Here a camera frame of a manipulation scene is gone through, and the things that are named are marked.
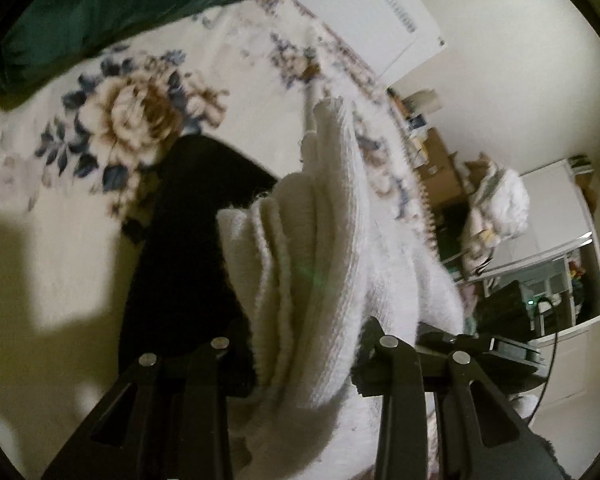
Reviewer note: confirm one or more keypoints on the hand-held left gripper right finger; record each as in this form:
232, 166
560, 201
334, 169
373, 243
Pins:
400, 375

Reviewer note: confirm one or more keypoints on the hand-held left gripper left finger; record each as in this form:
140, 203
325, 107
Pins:
215, 375

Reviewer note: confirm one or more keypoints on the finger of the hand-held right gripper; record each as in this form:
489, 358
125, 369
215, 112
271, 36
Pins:
440, 342

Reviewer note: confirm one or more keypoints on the white knit sweater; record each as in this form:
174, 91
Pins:
320, 260

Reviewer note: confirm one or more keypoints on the white wardrobe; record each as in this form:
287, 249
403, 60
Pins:
565, 220

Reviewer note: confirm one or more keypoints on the dark folded cloth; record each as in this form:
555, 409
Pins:
185, 260

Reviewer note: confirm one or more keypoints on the large cardboard box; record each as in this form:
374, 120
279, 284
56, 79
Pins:
445, 165

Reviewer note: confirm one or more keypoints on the white nightstand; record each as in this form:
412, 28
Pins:
410, 120

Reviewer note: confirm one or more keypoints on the floral bed sheet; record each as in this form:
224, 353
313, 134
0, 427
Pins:
55, 210

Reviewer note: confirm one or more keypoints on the cream table lamp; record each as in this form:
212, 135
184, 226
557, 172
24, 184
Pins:
426, 101

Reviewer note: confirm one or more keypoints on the white headboard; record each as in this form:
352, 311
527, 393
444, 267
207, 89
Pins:
380, 15

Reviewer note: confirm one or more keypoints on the dark green blanket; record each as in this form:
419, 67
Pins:
105, 15

